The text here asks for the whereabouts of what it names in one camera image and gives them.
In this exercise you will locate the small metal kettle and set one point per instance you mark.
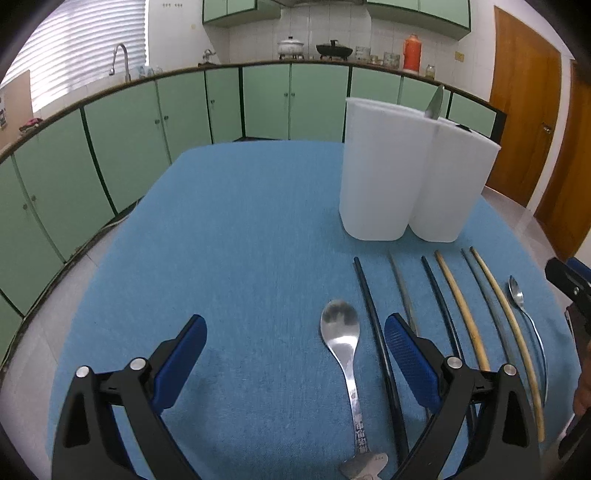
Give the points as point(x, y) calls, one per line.
point(208, 57)

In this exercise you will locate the small metal spoon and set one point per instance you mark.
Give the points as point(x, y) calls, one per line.
point(516, 290)

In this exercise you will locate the small glass jar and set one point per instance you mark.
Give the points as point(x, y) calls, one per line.
point(430, 71)

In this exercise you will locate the bottles beside sink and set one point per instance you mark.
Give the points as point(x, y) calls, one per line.
point(147, 71)

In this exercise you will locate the blue tablecloth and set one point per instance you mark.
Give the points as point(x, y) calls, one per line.
point(231, 254)

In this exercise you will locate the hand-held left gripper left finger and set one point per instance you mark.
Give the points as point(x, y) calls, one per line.
point(184, 355)

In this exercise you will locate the wooden board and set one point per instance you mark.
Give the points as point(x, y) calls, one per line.
point(16, 106)

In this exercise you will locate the silver cooking pot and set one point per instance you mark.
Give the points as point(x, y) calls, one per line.
point(291, 47)

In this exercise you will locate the black wok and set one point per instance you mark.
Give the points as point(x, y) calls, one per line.
point(333, 48)

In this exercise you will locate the white utensil holder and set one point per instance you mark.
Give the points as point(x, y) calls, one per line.
point(378, 184)

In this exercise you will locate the green upper kitchen cabinets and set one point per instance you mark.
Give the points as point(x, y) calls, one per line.
point(415, 14)

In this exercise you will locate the person's right hand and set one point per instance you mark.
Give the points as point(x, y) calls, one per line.
point(583, 392)

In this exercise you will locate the large metal spoon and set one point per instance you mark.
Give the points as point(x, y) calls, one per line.
point(340, 323)

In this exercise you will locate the white window blind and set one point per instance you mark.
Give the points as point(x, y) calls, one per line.
point(83, 46)

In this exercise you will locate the green kitchen cabinets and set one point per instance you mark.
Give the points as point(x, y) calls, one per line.
point(129, 129)
point(415, 14)

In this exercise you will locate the pink cloth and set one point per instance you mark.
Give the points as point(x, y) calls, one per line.
point(31, 123)

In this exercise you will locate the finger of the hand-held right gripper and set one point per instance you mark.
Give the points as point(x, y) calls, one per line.
point(570, 286)

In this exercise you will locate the metal sink faucet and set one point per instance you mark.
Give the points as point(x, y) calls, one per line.
point(122, 55)

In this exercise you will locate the orange thermos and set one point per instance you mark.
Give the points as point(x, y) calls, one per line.
point(412, 53)

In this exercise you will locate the metal spoon with pointed bowl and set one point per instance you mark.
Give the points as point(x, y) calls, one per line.
point(436, 104)

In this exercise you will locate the bamboo chopstick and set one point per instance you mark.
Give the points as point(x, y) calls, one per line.
point(461, 304)
point(508, 318)

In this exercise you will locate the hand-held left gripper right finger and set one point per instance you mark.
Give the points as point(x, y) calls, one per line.
point(411, 360)

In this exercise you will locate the green lower kitchen cabinets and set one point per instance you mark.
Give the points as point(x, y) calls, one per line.
point(129, 129)

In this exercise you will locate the black chopstick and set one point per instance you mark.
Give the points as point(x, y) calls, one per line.
point(438, 295)
point(374, 314)

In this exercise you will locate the grey metal chopstick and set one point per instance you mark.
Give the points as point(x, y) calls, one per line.
point(489, 300)
point(404, 290)

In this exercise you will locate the wooden door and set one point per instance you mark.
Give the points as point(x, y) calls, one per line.
point(521, 115)
point(570, 184)

